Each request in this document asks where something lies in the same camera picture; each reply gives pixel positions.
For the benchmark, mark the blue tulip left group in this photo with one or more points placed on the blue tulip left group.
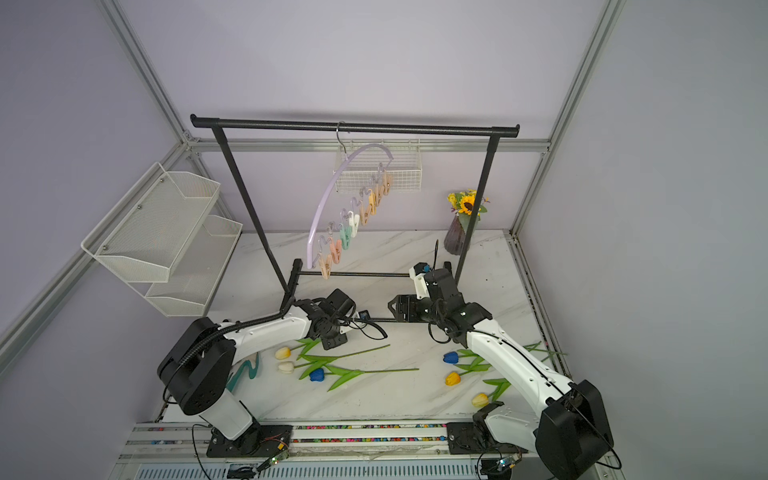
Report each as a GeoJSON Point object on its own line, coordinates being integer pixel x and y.
{"type": "Point", "coordinates": [340, 376]}

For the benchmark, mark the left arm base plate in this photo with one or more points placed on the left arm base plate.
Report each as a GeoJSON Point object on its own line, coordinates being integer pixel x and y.
{"type": "Point", "coordinates": [258, 441]}

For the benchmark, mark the blue tulip group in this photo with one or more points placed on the blue tulip group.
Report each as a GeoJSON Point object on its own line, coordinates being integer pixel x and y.
{"type": "Point", "coordinates": [465, 359]}
{"type": "Point", "coordinates": [340, 376]}

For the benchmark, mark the lilac clip hanger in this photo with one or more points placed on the lilac clip hanger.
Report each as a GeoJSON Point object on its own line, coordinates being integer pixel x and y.
{"type": "Point", "coordinates": [324, 250]}

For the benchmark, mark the white tulip group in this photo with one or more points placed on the white tulip group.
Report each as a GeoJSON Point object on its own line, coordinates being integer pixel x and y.
{"type": "Point", "coordinates": [310, 364]}

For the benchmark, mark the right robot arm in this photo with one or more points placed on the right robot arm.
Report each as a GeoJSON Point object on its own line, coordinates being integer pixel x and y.
{"type": "Point", "coordinates": [568, 427]}

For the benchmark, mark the dark ribbed vase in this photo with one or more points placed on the dark ribbed vase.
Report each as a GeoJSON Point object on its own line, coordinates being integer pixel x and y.
{"type": "Point", "coordinates": [455, 238]}

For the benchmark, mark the pale yellow tulip right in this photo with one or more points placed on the pale yellow tulip right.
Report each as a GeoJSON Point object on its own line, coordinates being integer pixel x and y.
{"type": "Point", "coordinates": [499, 386]}

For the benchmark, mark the blue tulip right group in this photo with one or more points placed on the blue tulip right group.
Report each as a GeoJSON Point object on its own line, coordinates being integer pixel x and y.
{"type": "Point", "coordinates": [465, 359]}

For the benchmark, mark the white wire wall basket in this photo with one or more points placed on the white wire wall basket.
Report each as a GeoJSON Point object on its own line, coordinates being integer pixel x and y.
{"type": "Point", "coordinates": [402, 161]}

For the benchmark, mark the sunflower bouquet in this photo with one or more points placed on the sunflower bouquet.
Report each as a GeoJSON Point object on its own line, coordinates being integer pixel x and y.
{"type": "Point", "coordinates": [463, 202]}

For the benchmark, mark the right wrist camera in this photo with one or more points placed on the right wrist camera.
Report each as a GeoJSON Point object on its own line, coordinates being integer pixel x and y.
{"type": "Point", "coordinates": [417, 274]}

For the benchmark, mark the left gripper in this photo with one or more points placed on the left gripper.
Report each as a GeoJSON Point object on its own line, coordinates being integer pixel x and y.
{"type": "Point", "coordinates": [332, 343]}

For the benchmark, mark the black clothes rack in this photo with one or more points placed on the black clothes rack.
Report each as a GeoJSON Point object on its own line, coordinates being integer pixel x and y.
{"type": "Point", "coordinates": [494, 134]}

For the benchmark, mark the teal green glove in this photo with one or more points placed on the teal green glove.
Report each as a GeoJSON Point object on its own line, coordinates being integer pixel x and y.
{"type": "Point", "coordinates": [247, 368]}

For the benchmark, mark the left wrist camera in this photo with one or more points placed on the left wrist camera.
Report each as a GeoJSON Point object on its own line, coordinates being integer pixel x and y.
{"type": "Point", "coordinates": [362, 317]}

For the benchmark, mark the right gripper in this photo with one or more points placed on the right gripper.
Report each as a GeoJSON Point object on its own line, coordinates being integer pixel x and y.
{"type": "Point", "coordinates": [404, 301]}

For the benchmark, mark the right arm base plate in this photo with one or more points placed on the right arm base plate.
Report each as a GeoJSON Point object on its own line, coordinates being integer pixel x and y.
{"type": "Point", "coordinates": [465, 438]}

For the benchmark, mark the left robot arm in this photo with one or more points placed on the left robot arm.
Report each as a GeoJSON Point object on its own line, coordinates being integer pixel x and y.
{"type": "Point", "coordinates": [195, 372]}

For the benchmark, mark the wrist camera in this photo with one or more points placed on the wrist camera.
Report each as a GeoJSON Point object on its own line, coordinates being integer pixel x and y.
{"type": "Point", "coordinates": [362, 317]}
{"type": "Point", "coordinates": [417, 274]}

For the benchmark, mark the white mesh two-tier shelf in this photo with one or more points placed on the white mesh two-tier shelf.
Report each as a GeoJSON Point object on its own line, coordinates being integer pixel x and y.
{"type": "Point", "coordinates": [165, 242]}

